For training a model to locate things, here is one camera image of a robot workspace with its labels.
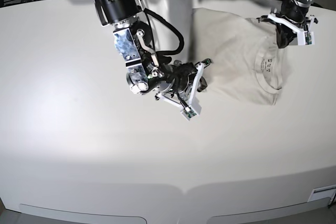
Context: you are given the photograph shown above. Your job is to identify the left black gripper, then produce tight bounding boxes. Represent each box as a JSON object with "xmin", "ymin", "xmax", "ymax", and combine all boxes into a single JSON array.
[{"xmin": 276, "ymin": 0, "xmax": 311, "ymax": 49}]

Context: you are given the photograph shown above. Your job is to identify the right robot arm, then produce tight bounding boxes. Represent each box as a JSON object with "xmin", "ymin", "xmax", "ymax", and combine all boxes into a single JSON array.
[{"xmin": 93, "ymin": 0, "xmax": 207, "ymax": 99}]

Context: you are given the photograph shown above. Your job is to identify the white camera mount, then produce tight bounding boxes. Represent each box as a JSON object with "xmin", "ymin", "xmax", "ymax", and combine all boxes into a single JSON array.
[
  {"xmin": 154, "ymin": 58, "xmax": 213, "ymax": 121},
  {"xmin": 257, "ymin": 13, "xmax": 319, "ymax": 46}
]

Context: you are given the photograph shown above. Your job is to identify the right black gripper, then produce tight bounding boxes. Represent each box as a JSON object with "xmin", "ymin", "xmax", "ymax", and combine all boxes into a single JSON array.
[{"xmin": 161, "ymin": 62, "xmax": 208, "ymax": 98}]

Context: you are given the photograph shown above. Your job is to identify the white label sticker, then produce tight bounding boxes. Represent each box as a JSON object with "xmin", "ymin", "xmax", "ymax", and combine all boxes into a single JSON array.
[{"xmin": 308, "ymin": 185, "xmax": 336, "ymax": 202}]

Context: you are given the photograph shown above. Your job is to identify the light grey T-shirt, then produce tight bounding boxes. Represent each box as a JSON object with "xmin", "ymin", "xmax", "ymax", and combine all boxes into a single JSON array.
[{"xmin": 189, "ymin": 8, "xmax": 286, "ymax": 105}]

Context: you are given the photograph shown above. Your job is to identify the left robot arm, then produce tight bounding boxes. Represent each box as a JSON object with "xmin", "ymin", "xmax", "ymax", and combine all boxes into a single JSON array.
[{"xmin": 275, "ymin": 0, "xmax": 318, "ymax": 49}]

